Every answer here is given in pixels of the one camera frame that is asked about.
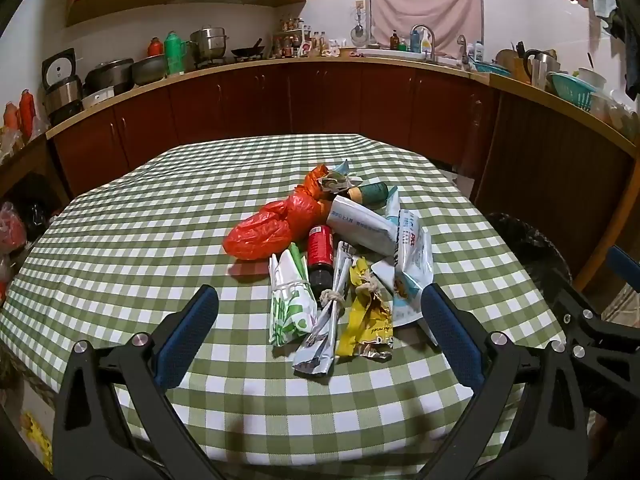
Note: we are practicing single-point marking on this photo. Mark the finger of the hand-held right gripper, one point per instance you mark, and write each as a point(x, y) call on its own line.
point(580, 317)
point(622, 262)

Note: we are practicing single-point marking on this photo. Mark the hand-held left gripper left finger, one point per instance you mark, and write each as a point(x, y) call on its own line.
point(186, 340)

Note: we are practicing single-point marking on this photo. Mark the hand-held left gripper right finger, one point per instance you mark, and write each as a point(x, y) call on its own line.
point(450, 335)

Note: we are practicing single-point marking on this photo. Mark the yellow wrapper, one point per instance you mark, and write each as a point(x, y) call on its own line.
point(367, 320)

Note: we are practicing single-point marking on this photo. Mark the white blue snack bag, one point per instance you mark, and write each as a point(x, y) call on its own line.
point(412, 260)

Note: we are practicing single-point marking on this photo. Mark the bin with black liner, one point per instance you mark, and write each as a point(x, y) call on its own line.
point(530, 250)

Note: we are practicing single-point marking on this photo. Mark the green white packet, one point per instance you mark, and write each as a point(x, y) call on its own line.
point(287, 300)

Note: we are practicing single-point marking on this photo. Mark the silver packet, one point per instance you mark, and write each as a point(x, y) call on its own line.
point(325, 310)

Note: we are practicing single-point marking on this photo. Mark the red plastic bag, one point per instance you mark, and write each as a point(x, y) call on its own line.
point(260, 230)

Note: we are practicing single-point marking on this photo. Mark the white packet with blue print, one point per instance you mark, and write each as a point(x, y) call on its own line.
point(360, 225)

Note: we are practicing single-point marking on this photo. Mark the white teal tube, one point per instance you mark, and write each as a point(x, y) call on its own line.
point(392, 205)

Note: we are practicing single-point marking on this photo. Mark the red label dark bottle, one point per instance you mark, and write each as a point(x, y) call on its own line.
point(320, 250)

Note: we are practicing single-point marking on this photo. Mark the green label dark bottle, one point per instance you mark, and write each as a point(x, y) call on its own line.
point(372, 192)

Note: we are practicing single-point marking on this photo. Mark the green white wrapper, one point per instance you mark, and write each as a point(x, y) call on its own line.
point(332, 182)

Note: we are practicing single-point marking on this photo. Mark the light blue packet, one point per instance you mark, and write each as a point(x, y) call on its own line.
point(342, 166)

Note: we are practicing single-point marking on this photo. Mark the orange plastic bag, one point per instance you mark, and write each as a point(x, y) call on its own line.
point(312, 180)

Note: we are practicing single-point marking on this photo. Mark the green checked tablecloth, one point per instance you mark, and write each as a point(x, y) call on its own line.
point(150, 240)

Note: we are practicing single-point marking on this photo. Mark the wooden counter partition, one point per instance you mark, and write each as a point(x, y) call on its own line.
point(550, 160)

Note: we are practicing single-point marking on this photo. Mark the large teal basket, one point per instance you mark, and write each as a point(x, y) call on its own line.
point(572, 90)

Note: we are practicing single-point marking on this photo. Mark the white bowl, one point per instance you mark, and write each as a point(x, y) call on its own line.
point(592, 77)

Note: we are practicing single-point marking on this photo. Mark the steel kettle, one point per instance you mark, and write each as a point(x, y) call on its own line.
point(540, 65)

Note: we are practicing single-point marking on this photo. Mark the dark hanging clothes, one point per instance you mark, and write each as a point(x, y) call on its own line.
point(630, 45)

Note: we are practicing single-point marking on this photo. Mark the small teal basket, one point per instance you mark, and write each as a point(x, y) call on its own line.
point(492, 67)

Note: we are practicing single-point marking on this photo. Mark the small steel faucet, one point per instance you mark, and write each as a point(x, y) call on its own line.
point(462, 47)

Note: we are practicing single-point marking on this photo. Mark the dark red base cabinets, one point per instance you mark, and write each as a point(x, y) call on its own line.
point(300, 95)

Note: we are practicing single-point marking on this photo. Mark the grey cooking pot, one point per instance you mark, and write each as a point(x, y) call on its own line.
point(150, 70)

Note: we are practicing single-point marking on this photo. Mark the black cooking pot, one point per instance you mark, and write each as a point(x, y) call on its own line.
point(107, 77)

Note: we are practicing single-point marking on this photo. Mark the orange plastic bottle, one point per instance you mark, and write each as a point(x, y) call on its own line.
point(26, 110)

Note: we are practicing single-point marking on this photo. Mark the steel rice cooker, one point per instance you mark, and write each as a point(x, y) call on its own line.
point(60, 85)

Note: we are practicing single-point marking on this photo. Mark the green thermos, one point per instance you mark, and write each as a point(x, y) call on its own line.
point(174, 52)

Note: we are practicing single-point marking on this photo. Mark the red thermos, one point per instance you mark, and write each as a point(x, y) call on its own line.
point(155, 46)

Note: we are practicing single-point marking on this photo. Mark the black wok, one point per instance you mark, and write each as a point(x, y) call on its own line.
point(248, 51)

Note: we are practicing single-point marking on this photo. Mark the blue detergent bottle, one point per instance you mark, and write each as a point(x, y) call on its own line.
point(415, 40)

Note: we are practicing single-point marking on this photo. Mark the tall curved steel faucet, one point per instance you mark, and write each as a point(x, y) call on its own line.
point(431, 35)

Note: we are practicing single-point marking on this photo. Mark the steel steamer pot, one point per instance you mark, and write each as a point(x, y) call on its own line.
point(210, 42)

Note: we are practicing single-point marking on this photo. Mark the brown glass bottle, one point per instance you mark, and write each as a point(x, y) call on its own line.
point(395, 40)

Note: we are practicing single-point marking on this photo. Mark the hanging steel ladle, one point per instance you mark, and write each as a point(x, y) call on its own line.
point(357, 30)

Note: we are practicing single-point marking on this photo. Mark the row of seasoning bottles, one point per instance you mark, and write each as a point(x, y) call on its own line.
point(290, 37)

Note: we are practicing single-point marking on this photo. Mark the pink window curtain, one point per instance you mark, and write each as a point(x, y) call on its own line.
point(425, 10)

